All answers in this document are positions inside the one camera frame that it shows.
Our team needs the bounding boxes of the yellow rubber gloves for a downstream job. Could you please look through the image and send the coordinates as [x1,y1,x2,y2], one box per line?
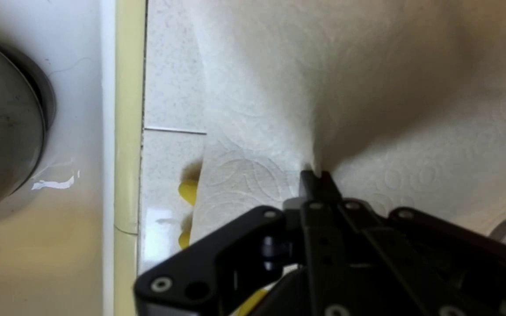
[177,174,273,316]

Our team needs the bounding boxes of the grey metal kettle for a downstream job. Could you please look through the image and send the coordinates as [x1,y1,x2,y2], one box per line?
[0,31,57,221]

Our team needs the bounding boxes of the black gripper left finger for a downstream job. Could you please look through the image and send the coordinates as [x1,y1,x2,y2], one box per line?
[134,168,333,316]

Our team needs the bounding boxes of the white kitchen sink basin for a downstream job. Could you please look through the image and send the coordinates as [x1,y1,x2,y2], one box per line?
[0,0,119,316]

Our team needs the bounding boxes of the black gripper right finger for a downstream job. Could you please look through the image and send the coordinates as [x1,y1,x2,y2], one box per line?
[321,168,506,316]

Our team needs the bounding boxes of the white paper napkin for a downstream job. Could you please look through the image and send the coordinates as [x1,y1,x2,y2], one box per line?
[191,0,506,249]

